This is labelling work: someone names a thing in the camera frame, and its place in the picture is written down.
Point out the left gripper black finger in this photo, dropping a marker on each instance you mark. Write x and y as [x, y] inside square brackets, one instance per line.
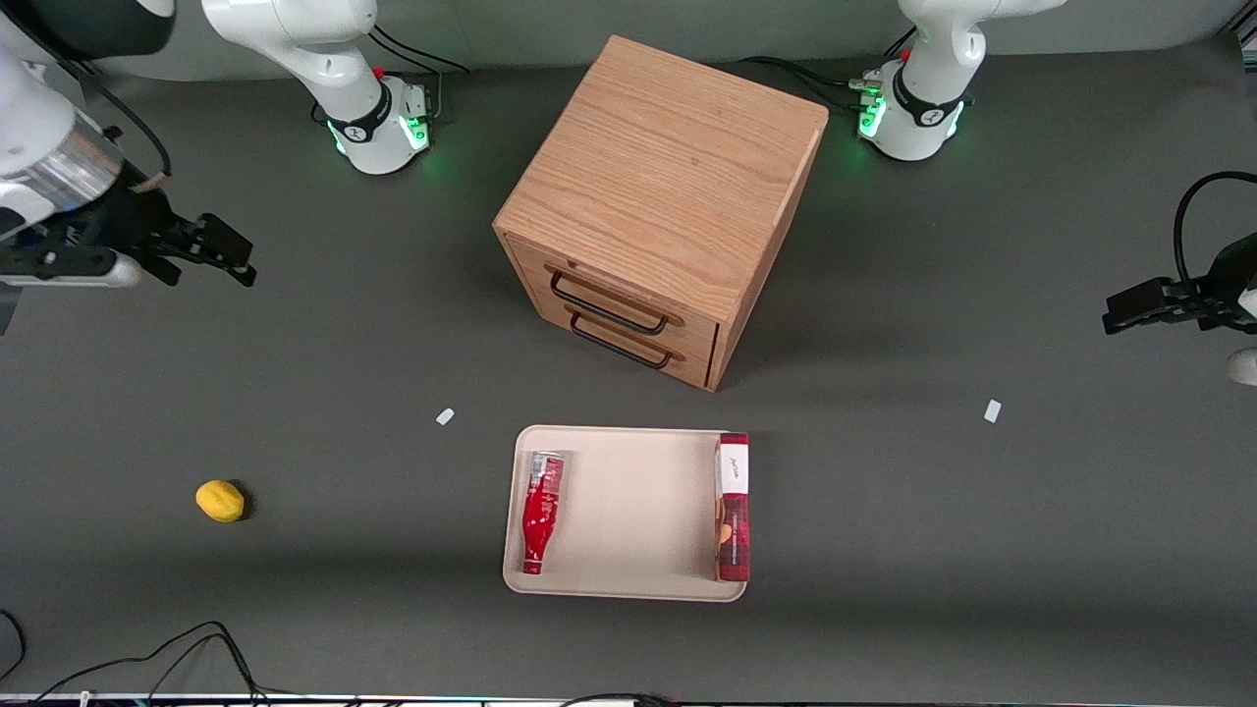
[1144, 302]

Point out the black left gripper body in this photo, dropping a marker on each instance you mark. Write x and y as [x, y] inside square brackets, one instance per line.
[1227, 280]

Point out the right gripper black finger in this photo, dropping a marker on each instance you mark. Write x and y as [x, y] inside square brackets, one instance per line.
[218, 245]
[164, 269]

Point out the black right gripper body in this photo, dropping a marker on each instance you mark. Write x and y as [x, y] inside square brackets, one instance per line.
[125, 218]

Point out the red coke bottle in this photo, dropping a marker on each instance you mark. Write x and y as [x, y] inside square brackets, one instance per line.
[540, 516]

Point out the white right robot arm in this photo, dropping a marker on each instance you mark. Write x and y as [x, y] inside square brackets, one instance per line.
[344, 88]

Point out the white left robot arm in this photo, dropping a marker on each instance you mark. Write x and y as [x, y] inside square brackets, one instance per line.
[918, 118]

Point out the beige plastic tray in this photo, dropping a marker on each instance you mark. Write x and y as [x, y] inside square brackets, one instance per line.
[628, 511]

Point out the yellow lemon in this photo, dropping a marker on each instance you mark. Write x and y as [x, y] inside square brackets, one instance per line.
[220, 501]

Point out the wooden drawer front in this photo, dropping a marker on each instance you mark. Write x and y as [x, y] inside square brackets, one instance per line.
[692, 368]
[687, 332]

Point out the wooden drawer cabinet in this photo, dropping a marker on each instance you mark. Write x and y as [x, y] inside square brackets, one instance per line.
[668, 167]

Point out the red cookie box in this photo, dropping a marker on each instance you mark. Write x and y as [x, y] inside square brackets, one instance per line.
[732, 535]

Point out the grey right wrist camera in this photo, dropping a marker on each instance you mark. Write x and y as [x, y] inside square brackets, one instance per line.
[118, 276]

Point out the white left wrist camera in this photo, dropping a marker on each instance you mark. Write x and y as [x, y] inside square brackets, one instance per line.
[1244, 366]

